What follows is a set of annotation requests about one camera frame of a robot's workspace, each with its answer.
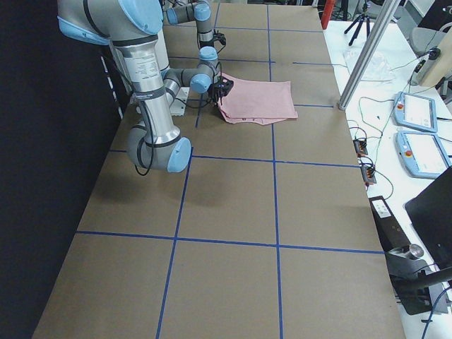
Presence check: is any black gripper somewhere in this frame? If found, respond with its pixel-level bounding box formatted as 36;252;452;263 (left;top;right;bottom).
212;30;226;47
208;78;234;102

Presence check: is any pink Snoopy t-shirt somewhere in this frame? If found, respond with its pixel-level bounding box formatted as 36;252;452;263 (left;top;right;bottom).
218;76;298;126

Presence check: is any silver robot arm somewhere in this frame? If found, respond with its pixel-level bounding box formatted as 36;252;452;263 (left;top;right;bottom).
57;1;234;172
166;1;227;49

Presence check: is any red cylinder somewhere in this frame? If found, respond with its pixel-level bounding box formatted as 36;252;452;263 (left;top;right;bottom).
321;0;336;30

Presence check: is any orange terminal block far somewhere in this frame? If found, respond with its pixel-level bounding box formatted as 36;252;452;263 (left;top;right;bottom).
353;138;368;157

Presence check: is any orange terminal block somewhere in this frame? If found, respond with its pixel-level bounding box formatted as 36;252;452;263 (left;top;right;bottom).
353;138;368;157
359;156;376;189

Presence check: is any clear plastic bag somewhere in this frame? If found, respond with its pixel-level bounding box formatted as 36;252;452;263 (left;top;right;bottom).
343;49;395;82

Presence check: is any orange terminal block near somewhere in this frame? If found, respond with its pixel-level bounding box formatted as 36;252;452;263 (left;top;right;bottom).
359;156;376;189

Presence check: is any far teach pendant tablet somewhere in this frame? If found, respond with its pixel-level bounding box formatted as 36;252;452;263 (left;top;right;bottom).
393;92;438;133

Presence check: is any teach pendant tablet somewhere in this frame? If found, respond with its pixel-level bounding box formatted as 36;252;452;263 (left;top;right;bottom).
395;131;451;179
393;92;438;133

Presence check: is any near teach pendant tablet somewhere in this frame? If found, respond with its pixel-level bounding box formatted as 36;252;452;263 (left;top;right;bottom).
395;131;451;179

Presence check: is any black box white label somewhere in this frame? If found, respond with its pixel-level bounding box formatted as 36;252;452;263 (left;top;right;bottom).
369;196;411;252

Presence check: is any black monitor corner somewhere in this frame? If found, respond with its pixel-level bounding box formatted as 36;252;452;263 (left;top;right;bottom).
405;168;451;268

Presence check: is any black clamp metal knob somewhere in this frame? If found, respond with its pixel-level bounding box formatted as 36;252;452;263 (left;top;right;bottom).
385;246;451;316

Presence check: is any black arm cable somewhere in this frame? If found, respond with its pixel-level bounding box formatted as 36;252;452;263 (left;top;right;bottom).
102;52;227;177

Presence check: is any black camera tripod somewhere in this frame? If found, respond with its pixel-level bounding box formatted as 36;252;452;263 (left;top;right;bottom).
344;1;371;46

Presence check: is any aluminium frame post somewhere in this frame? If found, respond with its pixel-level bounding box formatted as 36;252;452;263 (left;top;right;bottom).
338;0;400;111

